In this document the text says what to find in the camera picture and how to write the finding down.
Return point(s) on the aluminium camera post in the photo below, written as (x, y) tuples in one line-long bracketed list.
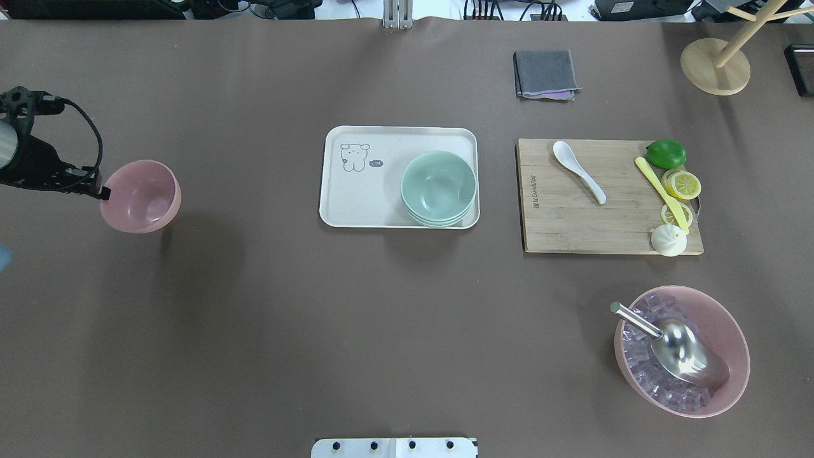
[(398, 14)]

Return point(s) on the lemon slice stack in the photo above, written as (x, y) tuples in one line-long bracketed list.
[(681, 184)]

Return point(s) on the bamboo cutting board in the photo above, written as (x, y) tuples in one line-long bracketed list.
[(559, 213)]

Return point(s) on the wooden mug tree stand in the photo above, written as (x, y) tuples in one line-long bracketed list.
[(719, 67)]

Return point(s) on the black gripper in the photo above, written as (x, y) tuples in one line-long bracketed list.
[(35, 162)]

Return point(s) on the yellow plastic knife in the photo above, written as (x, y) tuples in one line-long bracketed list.
[(653, 179)]

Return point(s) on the metal ice scoop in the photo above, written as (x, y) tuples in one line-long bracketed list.
[(678, 349)]

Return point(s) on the grey folded cloth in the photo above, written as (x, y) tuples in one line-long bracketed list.
[(540, 71)]

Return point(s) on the cream tray with bear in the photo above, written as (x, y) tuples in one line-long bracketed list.
[(362, 169)]

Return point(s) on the single lemon slice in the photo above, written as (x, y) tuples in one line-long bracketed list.
[(668, 217)]

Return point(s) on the white steamed bun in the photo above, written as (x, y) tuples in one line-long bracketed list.
[(668, 240)]

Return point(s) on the green lime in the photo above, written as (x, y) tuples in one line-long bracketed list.
[(666, 154)]

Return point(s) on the white ceramic spoon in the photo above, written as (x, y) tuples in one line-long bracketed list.
[(567, 158)]

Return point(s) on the large pink ice bowl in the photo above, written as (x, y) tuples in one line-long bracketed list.
[(707, 320)]

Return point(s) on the stacked green bowls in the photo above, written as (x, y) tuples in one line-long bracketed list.
[(438, 188)]

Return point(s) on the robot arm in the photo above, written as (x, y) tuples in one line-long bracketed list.
[(20, 106)]

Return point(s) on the purple cloth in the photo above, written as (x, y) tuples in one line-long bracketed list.
[(558, 96)]

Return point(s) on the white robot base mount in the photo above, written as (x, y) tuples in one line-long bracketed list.
[(396, 447)]

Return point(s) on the black framed tray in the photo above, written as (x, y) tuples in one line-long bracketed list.
[(799, 59)]

